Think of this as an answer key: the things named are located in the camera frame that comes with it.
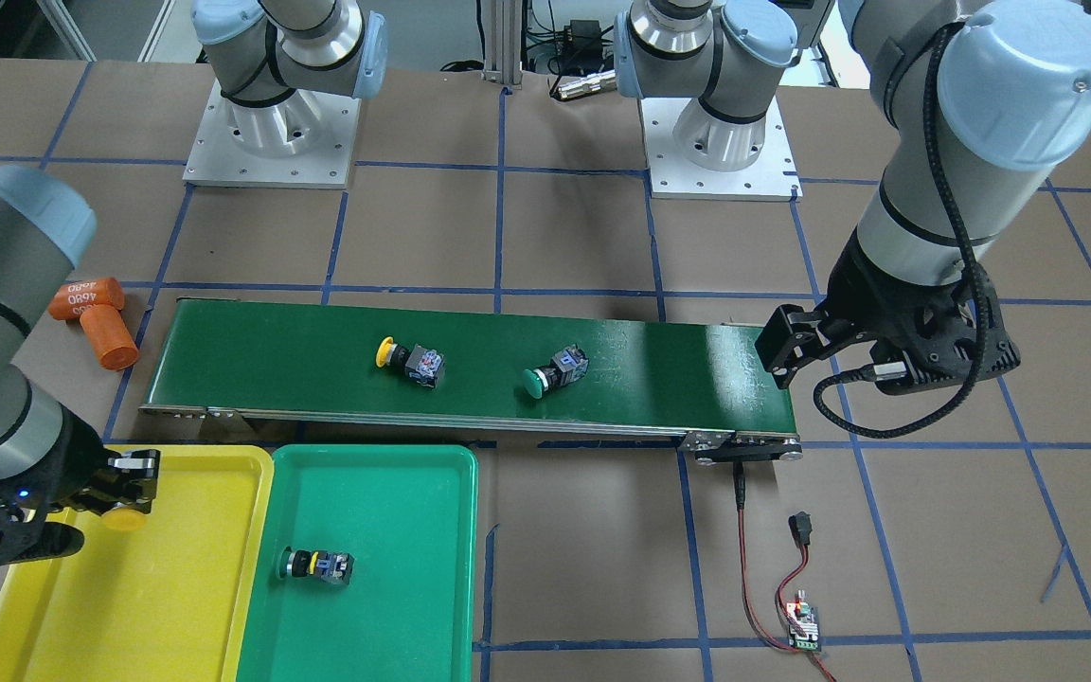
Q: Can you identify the green push button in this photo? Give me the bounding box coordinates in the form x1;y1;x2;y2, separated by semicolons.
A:
276;547;355;586
521;344;589;399

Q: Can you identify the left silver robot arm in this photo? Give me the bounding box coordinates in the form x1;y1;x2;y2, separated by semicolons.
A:
614;1;1091;394

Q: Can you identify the yellow plastic tray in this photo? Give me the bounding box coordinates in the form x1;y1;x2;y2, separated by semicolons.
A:
0;444;273;681

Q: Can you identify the green plastic tray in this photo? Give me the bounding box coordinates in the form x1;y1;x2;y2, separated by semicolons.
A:
237;444;479;681

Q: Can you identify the green conveyor belt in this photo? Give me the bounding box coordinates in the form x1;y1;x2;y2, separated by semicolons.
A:
141;298;802;462

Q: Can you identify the yellow push button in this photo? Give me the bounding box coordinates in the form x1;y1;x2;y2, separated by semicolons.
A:
100;508;149;533
375;336;445;388

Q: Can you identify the orange cylinder with 4680 print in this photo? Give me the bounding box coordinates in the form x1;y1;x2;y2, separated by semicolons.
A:
47;277;125;322

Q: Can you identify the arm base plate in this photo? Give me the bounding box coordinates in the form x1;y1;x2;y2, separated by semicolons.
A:
183;85;363;190
639;97;802;202

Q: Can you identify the small motor controller board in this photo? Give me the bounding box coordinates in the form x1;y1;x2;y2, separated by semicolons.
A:
783;590;823;655

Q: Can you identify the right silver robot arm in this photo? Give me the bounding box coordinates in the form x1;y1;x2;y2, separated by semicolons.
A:
0;1;389;566

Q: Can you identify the black power adapter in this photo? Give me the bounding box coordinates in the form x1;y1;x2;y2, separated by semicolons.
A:
560;19;603;60

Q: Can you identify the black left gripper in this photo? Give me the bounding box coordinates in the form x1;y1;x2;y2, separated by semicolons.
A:
755;236;978;393

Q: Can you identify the red black power cable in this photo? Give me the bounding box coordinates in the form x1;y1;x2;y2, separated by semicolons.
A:
731;462;840;682

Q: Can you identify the aluminium frame post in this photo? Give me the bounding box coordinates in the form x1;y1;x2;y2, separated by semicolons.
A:
477;0;527;91

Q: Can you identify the plain orange cylinder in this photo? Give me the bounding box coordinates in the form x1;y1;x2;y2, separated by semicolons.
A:
79;306;139;371

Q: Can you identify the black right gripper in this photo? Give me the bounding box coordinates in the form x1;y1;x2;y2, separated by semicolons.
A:
0;416;163;566

